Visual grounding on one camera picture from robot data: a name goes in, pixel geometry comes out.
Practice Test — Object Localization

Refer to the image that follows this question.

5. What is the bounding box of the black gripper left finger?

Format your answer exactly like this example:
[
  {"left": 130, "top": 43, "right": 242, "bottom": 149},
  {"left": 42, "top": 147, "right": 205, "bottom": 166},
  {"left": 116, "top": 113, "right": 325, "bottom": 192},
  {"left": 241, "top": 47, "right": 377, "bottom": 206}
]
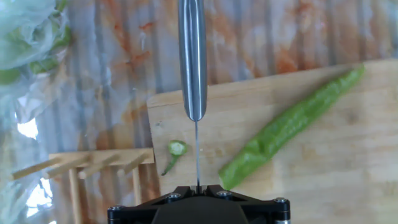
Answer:
[{"left": 107, "top": 185, "right": 198, "bottom": 224}]

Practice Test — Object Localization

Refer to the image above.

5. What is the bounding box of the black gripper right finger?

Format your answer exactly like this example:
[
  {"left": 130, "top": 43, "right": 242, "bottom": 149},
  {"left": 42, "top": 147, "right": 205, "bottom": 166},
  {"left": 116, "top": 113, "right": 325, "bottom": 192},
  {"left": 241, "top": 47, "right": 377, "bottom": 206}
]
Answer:
[{"left": 198, "top": 185, "right": 292, "bottom": 224}]

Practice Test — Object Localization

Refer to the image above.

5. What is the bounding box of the long green chili pepper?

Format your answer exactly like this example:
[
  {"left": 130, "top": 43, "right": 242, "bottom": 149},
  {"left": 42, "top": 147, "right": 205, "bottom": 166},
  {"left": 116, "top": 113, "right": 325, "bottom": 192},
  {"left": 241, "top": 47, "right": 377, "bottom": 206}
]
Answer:
[{"left": 217, "top": 63, "right": 366, "bottom": 191}]

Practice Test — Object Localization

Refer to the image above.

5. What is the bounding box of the steel kitchen knife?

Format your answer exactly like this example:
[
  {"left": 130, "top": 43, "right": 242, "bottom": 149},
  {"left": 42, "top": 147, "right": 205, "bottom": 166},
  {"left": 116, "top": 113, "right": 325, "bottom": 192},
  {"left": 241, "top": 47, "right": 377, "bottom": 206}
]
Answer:
[{"left": 177, "top": 0, "right": 208, "bottom": 194}]

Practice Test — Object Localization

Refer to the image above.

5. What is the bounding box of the cut chili stem piece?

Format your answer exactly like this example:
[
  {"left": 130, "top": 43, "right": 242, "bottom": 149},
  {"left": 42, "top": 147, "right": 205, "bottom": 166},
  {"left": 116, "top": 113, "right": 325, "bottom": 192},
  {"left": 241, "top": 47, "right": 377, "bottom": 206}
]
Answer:
[{"left": 160, "top": 139, "right": 189, "bottom": 177}]

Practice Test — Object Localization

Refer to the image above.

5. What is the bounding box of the wooden cutting board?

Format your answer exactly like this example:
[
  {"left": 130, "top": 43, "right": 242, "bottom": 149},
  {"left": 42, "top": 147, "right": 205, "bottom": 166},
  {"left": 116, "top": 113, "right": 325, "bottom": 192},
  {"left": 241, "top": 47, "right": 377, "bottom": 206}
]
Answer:
[{"left": 146, "top": 58, "right": 398, "bottom": 224}]

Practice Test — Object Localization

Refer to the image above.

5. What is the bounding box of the wooden peg rack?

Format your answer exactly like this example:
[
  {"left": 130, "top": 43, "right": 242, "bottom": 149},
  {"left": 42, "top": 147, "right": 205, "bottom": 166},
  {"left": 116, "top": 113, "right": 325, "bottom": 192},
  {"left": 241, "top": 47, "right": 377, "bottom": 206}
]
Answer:
[{"left": 11, "top": 147, "right": 155, "bottom": 224}]

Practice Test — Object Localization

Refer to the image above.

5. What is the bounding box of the green pepper inside bag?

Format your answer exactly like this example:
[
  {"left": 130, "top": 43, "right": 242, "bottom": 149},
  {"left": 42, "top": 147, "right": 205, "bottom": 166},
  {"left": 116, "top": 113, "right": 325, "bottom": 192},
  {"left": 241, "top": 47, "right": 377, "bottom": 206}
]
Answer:
[{"left": 29, "top": 24, "right": 72, "bottom": 75}]

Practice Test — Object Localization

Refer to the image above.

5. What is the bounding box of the marbled plastic table sheet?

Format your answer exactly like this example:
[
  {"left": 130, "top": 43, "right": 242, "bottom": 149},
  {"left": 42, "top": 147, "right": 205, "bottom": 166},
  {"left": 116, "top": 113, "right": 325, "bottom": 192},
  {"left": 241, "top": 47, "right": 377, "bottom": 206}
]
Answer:
[{"left": 0, "top": 0, "right": 398, "bottom": 224}]

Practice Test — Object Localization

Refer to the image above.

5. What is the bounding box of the green pepper with curled stem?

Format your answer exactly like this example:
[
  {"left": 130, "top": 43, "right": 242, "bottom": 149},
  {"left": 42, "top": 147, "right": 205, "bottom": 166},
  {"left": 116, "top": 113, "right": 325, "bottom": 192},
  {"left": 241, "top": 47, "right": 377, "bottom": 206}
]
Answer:
[{"left": 0, "top": 67, "right": 22, "bottom": 85}]

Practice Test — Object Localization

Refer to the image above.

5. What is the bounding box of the clear plastic bag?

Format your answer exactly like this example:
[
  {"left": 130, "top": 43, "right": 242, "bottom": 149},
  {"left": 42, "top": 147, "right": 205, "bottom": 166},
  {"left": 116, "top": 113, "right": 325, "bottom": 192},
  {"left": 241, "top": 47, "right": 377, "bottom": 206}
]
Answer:
[{"left": 0, "top": 0, "right": 72, "bottom": 125}]

